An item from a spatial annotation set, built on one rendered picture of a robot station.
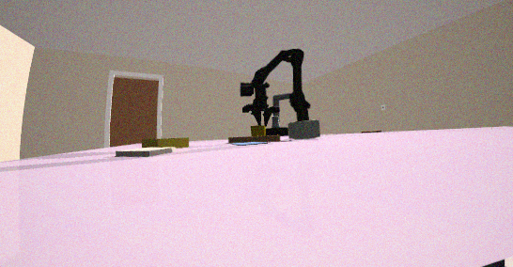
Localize yellow flat bar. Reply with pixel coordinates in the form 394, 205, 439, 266
142, 137, 189, 149

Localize tan curved wooden bar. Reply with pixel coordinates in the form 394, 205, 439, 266
228, 135, 281, 143

